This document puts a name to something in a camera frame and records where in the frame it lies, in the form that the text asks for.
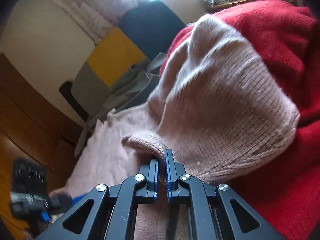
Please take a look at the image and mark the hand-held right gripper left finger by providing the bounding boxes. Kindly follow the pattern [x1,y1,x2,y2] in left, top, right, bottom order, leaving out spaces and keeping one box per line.
[34,159,159,240]

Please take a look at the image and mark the brown wooden cabinet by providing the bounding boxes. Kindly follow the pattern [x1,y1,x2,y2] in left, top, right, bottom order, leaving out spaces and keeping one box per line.
[0,52,83,230]

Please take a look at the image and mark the grey garment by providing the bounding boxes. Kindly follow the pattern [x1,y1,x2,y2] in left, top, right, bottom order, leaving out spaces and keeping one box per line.
[75,52,167,155]

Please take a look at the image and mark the pink patterned curtain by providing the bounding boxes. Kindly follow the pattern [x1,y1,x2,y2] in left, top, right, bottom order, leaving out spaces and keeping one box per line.
[41,0,139,47]

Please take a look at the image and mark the grey yellow blue sofa backrest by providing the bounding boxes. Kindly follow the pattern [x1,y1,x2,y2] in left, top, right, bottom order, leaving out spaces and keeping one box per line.
[71,0,187,105]

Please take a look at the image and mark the pale pink knit sweater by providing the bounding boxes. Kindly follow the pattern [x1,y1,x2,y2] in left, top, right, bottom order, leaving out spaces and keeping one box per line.
[66,14,300,200]

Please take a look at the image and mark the black sofa frame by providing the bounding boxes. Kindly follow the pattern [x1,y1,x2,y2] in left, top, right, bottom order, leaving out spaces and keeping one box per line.
[59,81,88,120]

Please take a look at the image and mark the red sweater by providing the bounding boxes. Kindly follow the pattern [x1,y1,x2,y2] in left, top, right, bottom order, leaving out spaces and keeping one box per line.
[160,0,320,240]

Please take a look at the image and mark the wooden desk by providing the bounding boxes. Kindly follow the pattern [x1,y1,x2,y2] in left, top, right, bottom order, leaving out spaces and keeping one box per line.
[205,0,308,13]

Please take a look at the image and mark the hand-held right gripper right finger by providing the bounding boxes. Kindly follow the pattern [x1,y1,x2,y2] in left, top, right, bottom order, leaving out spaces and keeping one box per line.
[165,149,285,240]

